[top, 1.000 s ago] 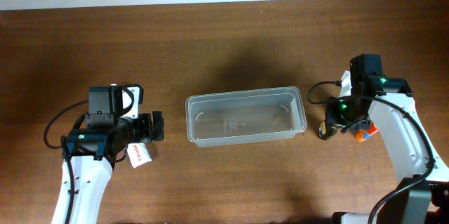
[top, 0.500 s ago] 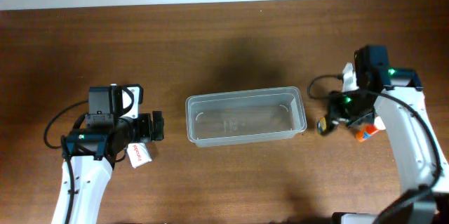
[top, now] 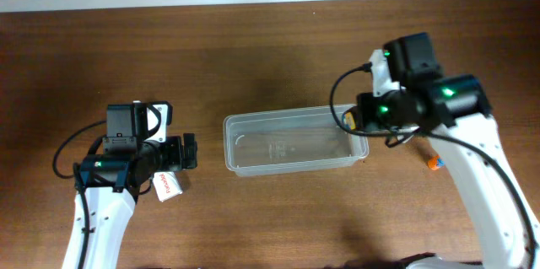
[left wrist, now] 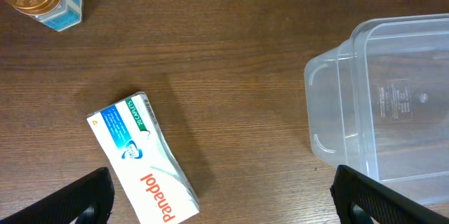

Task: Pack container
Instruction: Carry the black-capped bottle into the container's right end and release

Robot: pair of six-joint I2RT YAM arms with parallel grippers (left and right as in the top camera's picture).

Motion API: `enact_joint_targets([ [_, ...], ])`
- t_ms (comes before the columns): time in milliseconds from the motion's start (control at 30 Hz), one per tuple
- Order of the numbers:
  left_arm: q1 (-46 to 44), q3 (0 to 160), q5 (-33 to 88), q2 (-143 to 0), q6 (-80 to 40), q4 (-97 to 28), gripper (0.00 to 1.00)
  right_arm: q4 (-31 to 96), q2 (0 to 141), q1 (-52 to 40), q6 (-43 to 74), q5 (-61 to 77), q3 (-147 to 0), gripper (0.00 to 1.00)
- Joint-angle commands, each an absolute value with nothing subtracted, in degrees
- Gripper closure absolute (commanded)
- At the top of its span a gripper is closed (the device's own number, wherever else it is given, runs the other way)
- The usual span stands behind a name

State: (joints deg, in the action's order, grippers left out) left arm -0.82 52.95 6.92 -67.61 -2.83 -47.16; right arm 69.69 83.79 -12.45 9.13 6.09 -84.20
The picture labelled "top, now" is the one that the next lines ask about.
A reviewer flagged white Panadol medicine box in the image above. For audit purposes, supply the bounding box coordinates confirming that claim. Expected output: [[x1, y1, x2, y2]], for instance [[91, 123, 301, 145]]
[[152, 172, 183, 202]]

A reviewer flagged dark bottle white cap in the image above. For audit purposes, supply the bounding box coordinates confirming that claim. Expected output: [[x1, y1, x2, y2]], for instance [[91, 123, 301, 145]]
[[342, 108, 357, 131]]

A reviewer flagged orange bottle white cap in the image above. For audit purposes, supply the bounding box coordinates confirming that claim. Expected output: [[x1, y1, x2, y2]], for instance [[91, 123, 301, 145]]
[[427, 155, 446, 170]]

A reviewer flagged clear plastic container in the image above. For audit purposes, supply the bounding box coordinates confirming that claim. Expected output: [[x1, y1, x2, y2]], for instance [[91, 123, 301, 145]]
[[223, 105, 370, 177]]

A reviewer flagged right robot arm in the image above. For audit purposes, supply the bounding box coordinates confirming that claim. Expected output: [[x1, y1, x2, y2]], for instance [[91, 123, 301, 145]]
[[346, 33, 539, 268]]

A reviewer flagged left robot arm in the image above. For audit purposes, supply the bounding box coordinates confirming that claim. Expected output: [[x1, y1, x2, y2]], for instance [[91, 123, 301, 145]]
[[62, 101, 197, 268]]

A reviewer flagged right black cable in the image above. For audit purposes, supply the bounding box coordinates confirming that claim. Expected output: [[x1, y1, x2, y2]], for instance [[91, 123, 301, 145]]
[[328, 62, 539, 269]]

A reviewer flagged black cable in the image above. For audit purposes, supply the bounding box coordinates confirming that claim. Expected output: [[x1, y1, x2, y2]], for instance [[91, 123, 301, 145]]
[[328, 62, 539, 269], [51, 119, 107, 269]]

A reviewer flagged left black cable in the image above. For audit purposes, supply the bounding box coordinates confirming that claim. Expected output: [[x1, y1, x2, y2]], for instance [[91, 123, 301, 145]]
[[51, 119, 107, 269]]

